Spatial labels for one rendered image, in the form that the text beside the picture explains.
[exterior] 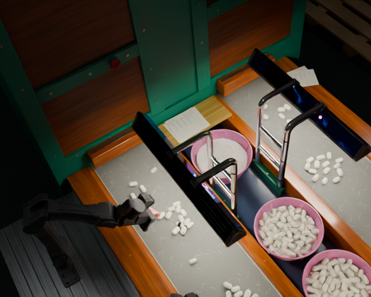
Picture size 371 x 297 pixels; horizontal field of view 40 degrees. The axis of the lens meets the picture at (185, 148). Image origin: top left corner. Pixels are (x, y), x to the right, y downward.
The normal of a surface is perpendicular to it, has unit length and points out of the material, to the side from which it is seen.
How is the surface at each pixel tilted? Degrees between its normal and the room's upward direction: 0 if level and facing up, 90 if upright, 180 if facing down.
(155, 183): 0
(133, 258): 0
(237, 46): 90
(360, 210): 0
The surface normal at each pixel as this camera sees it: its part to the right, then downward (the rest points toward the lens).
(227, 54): 0.55, 0.64
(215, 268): -0.07, -0.60
